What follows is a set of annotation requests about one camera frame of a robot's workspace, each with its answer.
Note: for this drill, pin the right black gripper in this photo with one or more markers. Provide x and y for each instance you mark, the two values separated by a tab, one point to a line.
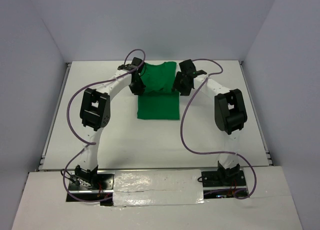
176	84

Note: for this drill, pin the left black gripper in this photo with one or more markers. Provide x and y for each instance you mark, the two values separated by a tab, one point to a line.
141	89

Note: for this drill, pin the green t-shirt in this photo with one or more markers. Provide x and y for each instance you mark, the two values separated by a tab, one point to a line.
159	102

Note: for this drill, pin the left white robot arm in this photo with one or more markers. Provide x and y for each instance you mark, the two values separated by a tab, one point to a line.
95	114

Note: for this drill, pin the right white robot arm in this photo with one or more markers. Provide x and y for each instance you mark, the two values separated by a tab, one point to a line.
230	113

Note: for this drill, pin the silver tape covered panel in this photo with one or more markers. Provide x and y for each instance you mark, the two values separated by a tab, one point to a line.
157	187

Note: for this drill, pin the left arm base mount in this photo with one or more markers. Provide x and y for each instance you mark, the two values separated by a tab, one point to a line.
90	186

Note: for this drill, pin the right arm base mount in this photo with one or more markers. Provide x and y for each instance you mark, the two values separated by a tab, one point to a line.
223	183

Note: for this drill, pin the aluminium table frame rail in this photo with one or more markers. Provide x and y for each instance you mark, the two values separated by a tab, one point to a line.
268	155

